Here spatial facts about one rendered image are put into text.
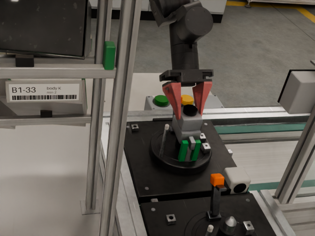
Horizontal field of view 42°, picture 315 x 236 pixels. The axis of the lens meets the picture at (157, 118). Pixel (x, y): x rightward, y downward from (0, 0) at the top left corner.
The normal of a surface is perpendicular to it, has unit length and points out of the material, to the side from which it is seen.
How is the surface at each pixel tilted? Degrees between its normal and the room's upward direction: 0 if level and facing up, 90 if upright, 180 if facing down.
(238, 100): 0
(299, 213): 90
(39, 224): 0
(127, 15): 90
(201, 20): 49
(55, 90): 90
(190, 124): 91
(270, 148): 0
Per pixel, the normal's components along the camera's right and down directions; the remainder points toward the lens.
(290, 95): -0.96, 0.03
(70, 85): 0.25, 0.60
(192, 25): 0.26, -0.08
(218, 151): 0.15, -0.80
